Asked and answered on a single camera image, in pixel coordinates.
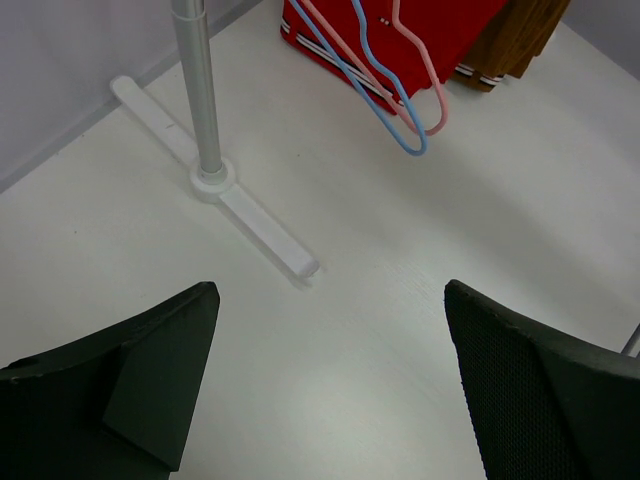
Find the red garment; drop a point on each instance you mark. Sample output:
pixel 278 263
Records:
pixel 448 29

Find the silver clothes rack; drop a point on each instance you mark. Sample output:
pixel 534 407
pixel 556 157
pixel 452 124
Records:
pixel 213 178

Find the light blue wire hanger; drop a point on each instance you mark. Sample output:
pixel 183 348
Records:
pixel 305 27

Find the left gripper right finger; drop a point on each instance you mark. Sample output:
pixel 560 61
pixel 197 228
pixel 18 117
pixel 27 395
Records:
pixel 543 404

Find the brown garment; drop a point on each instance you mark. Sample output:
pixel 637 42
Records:
pixel 508 44

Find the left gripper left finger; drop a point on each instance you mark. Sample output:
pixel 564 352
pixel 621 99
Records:
pixel 116 404

